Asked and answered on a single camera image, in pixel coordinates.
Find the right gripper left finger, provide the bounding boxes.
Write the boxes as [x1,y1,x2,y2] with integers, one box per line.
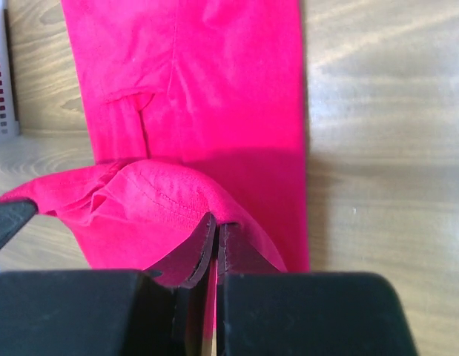
[147,213,217,289]

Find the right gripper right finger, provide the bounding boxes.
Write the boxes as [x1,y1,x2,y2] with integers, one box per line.
[217,223,280,275]

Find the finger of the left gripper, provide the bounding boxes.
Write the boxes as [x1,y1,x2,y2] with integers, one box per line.
[0,200,38,251]

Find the pink red t shirt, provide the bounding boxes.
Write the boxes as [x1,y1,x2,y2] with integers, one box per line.
[0,0,311,289]

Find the white plastic laundry basket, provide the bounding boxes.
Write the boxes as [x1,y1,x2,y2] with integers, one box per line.
[0,0,20,144]

